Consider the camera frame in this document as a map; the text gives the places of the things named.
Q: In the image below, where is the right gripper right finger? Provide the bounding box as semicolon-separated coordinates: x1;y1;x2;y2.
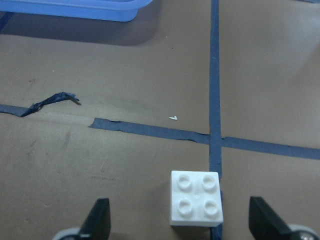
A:
248;196;292;240

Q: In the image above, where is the blue plastic tray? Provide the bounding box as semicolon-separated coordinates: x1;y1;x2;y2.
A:
0;0;151;22

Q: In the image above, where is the brown paper table cover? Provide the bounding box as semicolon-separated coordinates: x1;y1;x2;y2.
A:
0;0;320;240

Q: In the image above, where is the white block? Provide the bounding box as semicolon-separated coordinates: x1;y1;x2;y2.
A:
169;170;224;227

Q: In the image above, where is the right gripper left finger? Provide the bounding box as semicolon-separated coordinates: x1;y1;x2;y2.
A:
78;198;110;240

